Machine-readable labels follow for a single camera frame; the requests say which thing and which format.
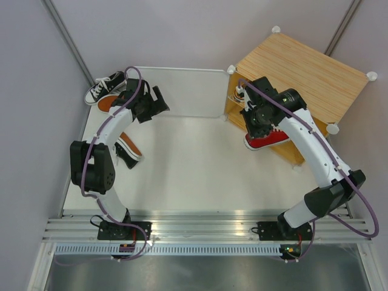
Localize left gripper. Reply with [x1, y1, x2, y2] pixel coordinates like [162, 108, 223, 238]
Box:
[137, 87, 169, 124]

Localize red sneaker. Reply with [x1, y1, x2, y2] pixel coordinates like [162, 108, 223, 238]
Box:
[244, 129, 290, 151]

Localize white cabinet door panel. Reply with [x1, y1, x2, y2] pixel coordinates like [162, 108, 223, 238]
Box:
[138, 67, 229, 118]

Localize grey sneaker orange sole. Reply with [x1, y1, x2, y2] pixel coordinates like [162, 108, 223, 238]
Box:
[97, 94, 118, 113]

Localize black sneaker white laces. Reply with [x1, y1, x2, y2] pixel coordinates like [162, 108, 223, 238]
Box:
[84, 71, 125, 105]

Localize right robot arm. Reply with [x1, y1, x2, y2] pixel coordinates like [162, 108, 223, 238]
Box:
[236, 77, 366, 239]

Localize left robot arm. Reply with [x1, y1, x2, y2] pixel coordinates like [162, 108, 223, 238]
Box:
[70, 78, 170, 240]

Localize wooden shoe cabinet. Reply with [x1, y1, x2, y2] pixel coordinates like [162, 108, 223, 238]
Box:
[224, 26, 378, 167]

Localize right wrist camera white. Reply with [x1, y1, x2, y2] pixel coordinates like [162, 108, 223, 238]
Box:
[234, 79, 253, 111]

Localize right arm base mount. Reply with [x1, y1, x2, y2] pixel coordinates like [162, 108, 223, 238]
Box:
[250, 221, 313, 242]

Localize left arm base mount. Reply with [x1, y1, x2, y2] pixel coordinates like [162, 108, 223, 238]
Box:
[90, 215, 152, 241]

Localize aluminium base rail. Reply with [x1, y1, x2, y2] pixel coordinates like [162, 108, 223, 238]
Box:
[42, 209, 373, 243]

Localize white slotted cable duct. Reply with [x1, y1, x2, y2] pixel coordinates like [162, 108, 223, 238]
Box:
[55, 243, 281, 256]

